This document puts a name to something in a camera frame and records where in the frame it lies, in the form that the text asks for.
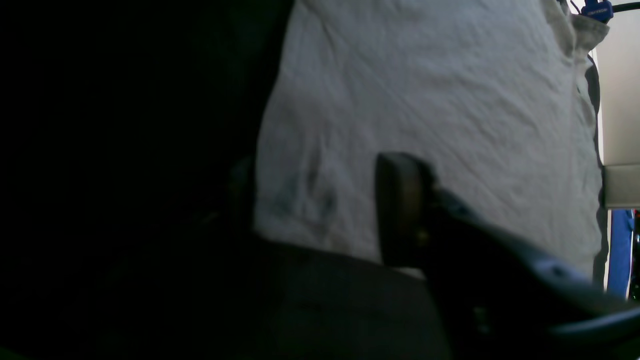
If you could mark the grey T-shirt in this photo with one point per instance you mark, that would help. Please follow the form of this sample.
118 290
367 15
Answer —
492 93

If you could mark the black table cloth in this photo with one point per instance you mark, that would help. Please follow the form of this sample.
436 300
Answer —
120 122

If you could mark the white bin right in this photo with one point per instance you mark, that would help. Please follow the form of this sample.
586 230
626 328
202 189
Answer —
618 63

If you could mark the red blue front clamp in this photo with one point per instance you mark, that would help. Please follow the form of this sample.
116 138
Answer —
599 10

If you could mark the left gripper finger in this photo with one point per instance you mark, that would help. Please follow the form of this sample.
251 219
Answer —
498 296

